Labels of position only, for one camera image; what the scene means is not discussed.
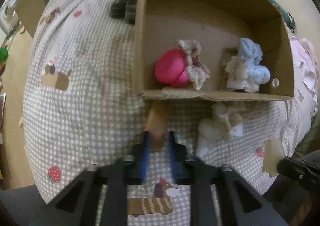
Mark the cream cardboard tag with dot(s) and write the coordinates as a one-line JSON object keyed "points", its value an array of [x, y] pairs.
{"points": [[274, 153]]}

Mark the patterned white bed quilt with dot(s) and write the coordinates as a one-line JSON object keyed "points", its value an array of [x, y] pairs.
{"points": [[79, 107]]}

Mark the pink flower cushion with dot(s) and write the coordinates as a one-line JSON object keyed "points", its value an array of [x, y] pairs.
{"points": [[305, 60]]}

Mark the tan rubber piece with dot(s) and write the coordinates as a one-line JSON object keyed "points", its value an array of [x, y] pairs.
{"points": [[157, 124]]}

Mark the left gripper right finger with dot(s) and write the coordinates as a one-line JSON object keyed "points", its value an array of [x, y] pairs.
{"points": [[218, 193]]}

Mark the green dustpan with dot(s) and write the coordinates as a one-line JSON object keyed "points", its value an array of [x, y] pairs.
{"points": [[3, 54]]}

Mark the light blue fluffy scrunchie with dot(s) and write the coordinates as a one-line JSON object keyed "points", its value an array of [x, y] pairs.
{"points": [[257, 74]]}

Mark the small cardboard box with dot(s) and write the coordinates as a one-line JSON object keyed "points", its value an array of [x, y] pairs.
{"points": [[29, 13]]}

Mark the clear plastic wrapper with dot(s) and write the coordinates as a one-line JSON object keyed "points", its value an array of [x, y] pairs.
{"points": [[234, 71]]}

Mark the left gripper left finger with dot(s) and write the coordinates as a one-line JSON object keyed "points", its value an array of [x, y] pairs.
{"points": [[78, 202]]}

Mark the dark green cloth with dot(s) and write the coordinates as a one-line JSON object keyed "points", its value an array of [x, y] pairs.
{"points": [[124, 9]]}

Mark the beige crochet scrunchie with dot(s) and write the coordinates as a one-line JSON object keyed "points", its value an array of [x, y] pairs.
{"points": [[197, 71]]}

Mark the teal orange headboard cushion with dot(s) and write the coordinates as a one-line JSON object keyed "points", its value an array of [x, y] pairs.
{"points": [[287, 17]]}

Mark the open cardboard box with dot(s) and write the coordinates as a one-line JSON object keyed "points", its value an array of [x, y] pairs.
{"points": [[217, 25]]}

